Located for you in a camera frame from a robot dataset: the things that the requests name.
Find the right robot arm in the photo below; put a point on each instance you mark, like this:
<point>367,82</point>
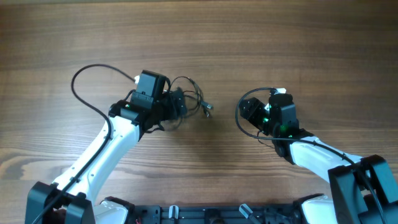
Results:
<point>363,189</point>

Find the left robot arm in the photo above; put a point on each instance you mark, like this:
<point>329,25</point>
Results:
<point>71,197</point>

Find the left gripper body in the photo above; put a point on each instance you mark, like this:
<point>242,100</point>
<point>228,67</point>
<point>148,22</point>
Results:
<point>165,109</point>

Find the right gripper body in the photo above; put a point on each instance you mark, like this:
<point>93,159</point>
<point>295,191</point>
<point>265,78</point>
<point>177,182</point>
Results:
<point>259,116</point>

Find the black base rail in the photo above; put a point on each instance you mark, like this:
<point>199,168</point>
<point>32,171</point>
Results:
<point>266,214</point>

